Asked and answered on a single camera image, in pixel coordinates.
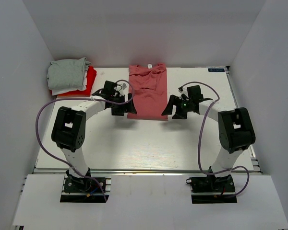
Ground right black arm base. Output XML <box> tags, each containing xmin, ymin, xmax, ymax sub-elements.
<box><xmin>186</xmin><ymin>175</ymin><xmax>237</xmax><ymax>204</ymax></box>

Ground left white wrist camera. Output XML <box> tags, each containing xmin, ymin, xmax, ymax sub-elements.
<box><xmin>114</xmin><ymin>83</ymin><xmax>127</xmax><ymax>97</ymax></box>

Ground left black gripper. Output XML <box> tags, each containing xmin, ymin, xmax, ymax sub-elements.
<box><xmin>111</xmin><ymin>93</ymin><xmax>137</xmax><ymax>116</ymax></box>

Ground white folded t shirt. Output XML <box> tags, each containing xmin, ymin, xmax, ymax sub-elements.
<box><xmin>47</xmin><ymin>67</ymin><xmax>88</xmax><ymax>95</ymax></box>

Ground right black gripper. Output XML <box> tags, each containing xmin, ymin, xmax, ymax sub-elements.
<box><xmin>162</xmin><ymin>94</ymin><xmax>193</xmax><ymax>119</ymax></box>

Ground red folded t shirt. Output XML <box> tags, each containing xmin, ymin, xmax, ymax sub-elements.
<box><xmin>56</xmin><ymin>66</ymin><xmax>97</xmax><ymax>96</ymax></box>

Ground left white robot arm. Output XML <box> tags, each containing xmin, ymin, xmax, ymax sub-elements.
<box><xmin>51</xmin><ymin>80</ymin><xmax>137</xmax><ymax>191</ymax></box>

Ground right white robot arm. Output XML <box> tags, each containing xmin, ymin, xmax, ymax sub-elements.
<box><xmin>162</xmin><ymin>85</ymin><xmax>256</xmax><ymax>191</ymax></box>

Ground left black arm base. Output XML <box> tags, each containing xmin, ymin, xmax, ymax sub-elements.
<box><xmin>60</xmin><ymin>170</ymin><xmax>111</xmax><ymax>203</ymax></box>

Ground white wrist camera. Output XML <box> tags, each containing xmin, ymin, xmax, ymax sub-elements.
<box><xmin>178</xmin><ymin>87</ymin><xmax>189</xmax><ymax>101</ymax></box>
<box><xmin>114</xmin><ymin>83</ymin><xmax>127</xmax><ymax>97</ymax></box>

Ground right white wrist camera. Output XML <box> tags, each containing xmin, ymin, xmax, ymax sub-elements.
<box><xmin>178</xmin><ymin>87</ymin><xmax>189</xmax><ymax>101</ymax></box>

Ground pink t shirt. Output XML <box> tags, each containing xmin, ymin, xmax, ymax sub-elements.
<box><xmin>127</xmin><ymin>63</ymin><xmax>168</xmax><ymax>121</ymax></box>

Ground grey folded t shirt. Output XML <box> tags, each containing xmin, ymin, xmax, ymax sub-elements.
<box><xmin>47</xmin><ymin>57</ymin><xmax>91</xmax><ymax>90</ymax></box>

